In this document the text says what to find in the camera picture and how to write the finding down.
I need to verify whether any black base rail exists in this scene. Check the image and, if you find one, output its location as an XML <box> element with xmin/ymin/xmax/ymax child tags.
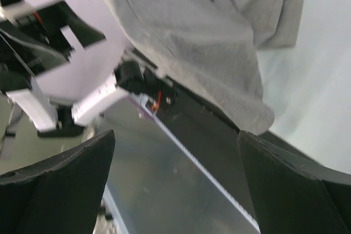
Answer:
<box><xmin>122</xmin><ymin>48</ymin><xmax>256</xmax><ymax>219</ymax></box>

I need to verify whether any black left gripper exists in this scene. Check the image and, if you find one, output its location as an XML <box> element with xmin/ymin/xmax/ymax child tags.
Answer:
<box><xmin>1</xmin><ymin>0</ymin><xmax>105</xmax><ymax>92</ymax></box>

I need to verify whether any grey t shirt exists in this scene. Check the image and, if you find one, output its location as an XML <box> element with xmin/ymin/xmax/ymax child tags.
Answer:
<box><xmin>104</xmin><ymin>0</ymin><xmax>304</xmax><ymax>135</ymax></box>

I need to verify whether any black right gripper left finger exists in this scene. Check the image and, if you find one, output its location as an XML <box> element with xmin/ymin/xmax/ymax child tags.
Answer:
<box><xmin>1</xmin><ymin>130</ymin><xmax>115</xmax><ymax>233</ymax></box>

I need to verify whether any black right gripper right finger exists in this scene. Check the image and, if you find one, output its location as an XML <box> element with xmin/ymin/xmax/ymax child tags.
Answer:
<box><xmin>237</xmin><ymin>131</ymin><xmax>350</xmax><ymax>233</ymax></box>

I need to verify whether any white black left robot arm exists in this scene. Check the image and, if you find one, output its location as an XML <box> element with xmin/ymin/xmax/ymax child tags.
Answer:
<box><xmin>1</xmin><ymin>0</ymin><xmax>144</xmax><ymax>138</ymax></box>

